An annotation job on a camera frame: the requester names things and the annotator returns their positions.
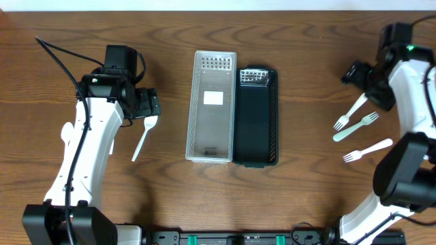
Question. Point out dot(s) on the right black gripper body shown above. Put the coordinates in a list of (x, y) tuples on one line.
[(353, 73)]

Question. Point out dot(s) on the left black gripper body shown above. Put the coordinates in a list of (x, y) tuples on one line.
[(148, 103)]

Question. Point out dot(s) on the white plastic spoon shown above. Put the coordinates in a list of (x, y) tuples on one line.
[(111, 147), (144, 136), (66, 133)]

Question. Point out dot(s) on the mint green plastic fork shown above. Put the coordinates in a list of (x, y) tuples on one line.
[(367, 120)]

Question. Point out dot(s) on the white plastic fork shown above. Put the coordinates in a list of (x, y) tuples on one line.
[(344, 119), (357, 154)]

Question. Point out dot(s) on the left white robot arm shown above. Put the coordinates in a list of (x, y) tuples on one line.
[(71, 210)]

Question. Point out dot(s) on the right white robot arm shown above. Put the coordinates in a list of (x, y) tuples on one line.
[(403, 77)]

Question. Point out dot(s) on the white paper label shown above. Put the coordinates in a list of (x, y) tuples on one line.
[(213, 98)]

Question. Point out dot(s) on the grey perforated plastic basket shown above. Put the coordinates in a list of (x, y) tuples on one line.
[(210, 129)]

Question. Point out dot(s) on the black perforated plastic basket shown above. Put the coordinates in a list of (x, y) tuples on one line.
[(256, 122)]

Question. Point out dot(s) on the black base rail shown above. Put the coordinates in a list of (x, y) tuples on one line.
[(176, 238)]

